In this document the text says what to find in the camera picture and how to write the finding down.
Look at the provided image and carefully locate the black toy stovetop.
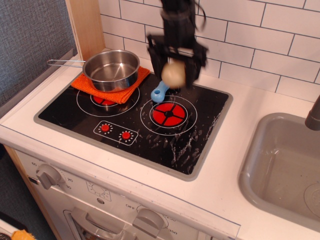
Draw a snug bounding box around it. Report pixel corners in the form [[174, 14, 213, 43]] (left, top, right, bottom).
[[34, 74, 233, 181]]

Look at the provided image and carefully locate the orange towel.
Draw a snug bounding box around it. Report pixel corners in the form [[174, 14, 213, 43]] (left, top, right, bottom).
[[71, 66, 151, 104]]

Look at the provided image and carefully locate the red stove knob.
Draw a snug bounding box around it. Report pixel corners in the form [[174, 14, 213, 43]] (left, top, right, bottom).
[[100, 124, 110, 133], [121, 131, 131, 140]]

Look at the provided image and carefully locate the beige potato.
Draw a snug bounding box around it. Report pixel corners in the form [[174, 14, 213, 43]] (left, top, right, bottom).
[[161, 61, 186, 89]]

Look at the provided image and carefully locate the right red stove knob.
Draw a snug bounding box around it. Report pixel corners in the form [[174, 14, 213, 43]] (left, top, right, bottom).
[[121, 131, 131, 140]]

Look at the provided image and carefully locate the blue and grey scoop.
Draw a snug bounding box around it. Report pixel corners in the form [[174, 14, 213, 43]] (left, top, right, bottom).
[[150, 81, 169, 103]]

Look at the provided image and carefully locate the orange yellow object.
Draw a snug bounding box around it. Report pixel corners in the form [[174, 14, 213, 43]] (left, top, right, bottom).
[[11, 229, 36, 240]]

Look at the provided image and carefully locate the wooden side panel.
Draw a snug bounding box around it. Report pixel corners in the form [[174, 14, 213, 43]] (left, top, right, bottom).
[[65, 0, 105, 61]]

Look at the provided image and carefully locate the left grey oven dial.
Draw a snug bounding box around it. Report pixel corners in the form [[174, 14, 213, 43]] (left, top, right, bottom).
[[36, 164, 62, 190]]

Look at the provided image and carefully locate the grey sink basin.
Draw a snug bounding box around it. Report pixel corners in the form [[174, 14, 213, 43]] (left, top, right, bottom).
[[239, 112, 320, 232]]

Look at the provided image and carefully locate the left red stove knob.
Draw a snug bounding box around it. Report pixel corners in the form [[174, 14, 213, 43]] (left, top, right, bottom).
[[100, 124, 110, 133]]

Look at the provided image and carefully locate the stainless steel pot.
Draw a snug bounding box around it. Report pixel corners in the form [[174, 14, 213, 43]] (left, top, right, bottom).
[[46, 49, 140, 93]]

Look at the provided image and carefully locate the grey oven dial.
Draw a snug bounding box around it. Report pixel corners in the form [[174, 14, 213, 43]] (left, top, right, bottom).
[[36, 164, 62, 190], [132, 208, 165, 238]]

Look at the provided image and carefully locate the right grey oven dial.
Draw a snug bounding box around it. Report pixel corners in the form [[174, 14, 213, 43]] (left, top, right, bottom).
[[132, 208, 165, 238]]

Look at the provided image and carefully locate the grey faucet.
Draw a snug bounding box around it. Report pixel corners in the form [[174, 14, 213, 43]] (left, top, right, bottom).
[[304, 96, 320, 131]]

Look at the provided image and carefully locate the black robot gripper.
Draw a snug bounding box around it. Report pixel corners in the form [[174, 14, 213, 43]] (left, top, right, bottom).
[[147, 12, 207, 88]]

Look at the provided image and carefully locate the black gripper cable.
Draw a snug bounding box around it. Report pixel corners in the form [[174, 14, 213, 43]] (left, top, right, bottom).
[[193, 0, 207, 32]]

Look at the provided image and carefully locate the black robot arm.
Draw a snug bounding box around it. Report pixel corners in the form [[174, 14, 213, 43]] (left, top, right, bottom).
[[147, 0, 208, 89]]

